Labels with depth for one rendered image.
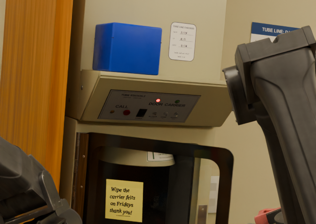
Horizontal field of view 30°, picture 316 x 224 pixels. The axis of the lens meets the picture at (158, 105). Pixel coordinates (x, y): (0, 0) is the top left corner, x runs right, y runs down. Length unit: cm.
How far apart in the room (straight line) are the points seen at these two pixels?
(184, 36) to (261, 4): 67
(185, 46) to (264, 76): 68
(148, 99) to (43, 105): 20
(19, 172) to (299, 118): 37
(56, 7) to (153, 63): 21
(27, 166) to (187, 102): 47
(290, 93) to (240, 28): 127
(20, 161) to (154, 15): 55
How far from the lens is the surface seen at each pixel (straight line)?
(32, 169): 81
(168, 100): 115
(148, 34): 110
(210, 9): 129
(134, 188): 113
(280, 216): 98
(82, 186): 117
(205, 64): 128
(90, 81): 110
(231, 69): 68
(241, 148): 187
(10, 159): 77
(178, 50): 125
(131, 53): 109
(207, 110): 122
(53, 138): 107
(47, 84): 108
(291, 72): 59
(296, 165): 56
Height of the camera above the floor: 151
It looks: 3 degrees down
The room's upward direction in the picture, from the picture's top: 5 degrees clockwise
